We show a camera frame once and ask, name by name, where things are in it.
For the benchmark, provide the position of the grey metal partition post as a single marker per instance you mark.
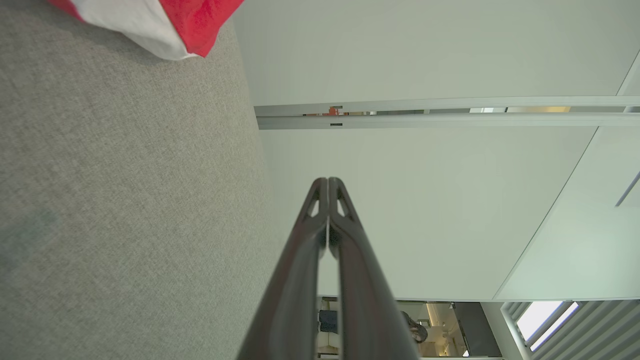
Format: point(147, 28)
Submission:
point(450, 120)

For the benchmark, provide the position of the bright window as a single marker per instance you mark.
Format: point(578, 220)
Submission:
point(542, 317)

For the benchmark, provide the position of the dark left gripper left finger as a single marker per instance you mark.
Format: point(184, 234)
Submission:
point(295, 280)

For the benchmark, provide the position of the grey slatted blind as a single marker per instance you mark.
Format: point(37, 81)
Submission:
point(600, 335)

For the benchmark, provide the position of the red shorts with white stripe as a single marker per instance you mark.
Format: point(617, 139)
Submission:
point(195, 20)

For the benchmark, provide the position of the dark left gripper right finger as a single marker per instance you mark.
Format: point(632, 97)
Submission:
point(362, 290)

